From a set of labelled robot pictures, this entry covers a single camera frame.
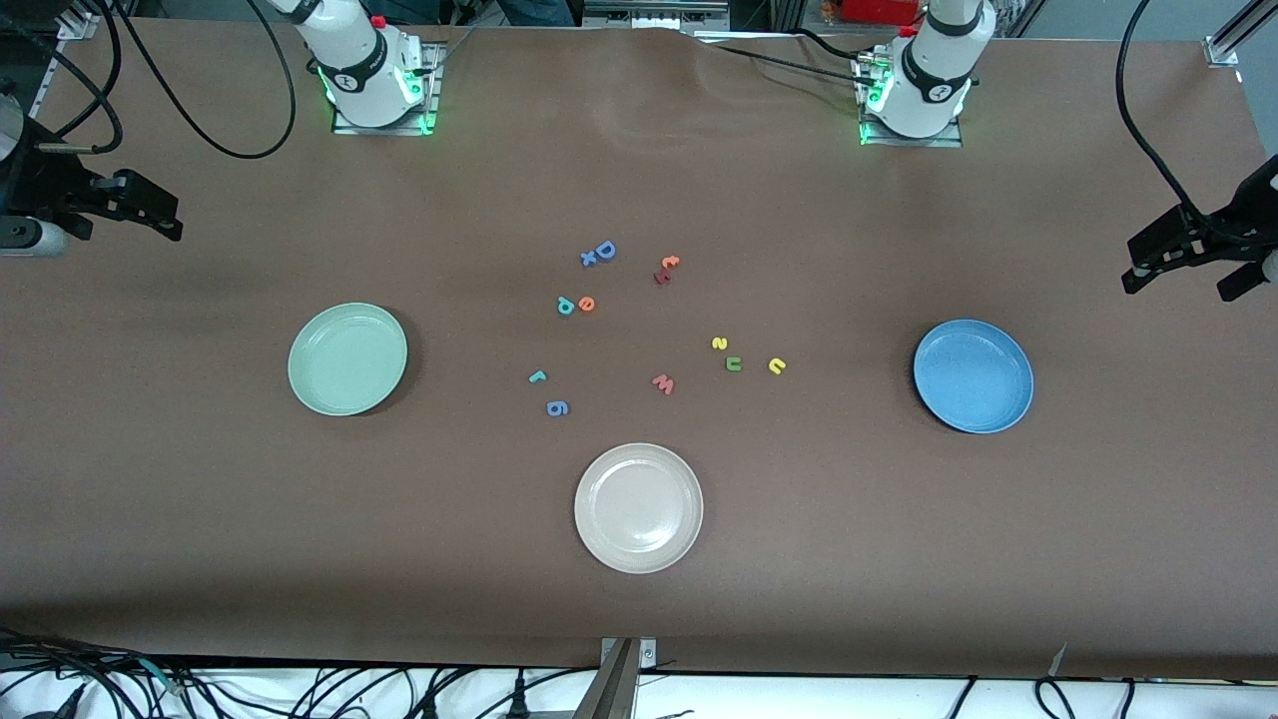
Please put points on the pink foam letter w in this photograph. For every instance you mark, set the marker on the pink foam letter w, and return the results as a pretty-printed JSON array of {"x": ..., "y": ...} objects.
[{"x": 664, "y": 384}]

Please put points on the beige plate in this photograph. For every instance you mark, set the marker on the beige plate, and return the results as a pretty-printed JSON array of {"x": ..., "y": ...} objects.
[{"x": 639, "y": 508}]

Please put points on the aluminium profile with bracket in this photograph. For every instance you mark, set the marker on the aluminium profile with bracket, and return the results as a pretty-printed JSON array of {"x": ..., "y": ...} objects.
[
  {"x": 614, "y": 689},
  {"x": 1233, "y": 35},
  {"x": 78, "y": 22}
]

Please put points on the pale green plate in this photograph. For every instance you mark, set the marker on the pale green plate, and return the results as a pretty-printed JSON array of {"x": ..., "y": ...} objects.
[{"x": 347, "y": 359}]

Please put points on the metal frame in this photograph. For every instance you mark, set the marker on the metal frame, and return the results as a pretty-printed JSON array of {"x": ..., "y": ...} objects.
[{"x": 649, "y": 12}]

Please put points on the person in blue jeans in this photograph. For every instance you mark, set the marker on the person in blue jeans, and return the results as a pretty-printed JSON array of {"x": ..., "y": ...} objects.
[{"x": 534, "y": 10}]

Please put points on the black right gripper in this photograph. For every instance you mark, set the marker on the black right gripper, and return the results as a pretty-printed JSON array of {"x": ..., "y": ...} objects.
[{"x": 40, "y": 184}]

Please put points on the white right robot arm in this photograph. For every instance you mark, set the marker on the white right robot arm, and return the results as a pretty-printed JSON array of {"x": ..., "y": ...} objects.
[{"x": 354, "y": 60}]

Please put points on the brown table mat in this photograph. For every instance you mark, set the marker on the brown table mat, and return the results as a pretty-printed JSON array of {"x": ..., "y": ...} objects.
[{"x": 200, "y": 519}]

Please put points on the blue foam letter D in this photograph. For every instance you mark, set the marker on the blue foam letter D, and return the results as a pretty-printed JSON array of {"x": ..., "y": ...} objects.
[{"x": 611, "y": 252}]

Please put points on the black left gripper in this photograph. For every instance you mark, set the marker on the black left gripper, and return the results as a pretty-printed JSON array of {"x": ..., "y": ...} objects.
[{"x": 1249, "y": 205}]

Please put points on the blue plate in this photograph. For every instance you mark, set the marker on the blue plate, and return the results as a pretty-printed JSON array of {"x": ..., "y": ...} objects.
[{"x": 973, "y": 376}]

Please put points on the red box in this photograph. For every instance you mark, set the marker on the red box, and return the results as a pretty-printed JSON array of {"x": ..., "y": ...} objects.
[{"x": 879, "y": 10}]

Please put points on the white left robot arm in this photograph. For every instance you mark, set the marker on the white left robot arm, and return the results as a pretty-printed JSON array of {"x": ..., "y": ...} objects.
[{"x": 934, "y": 70}]

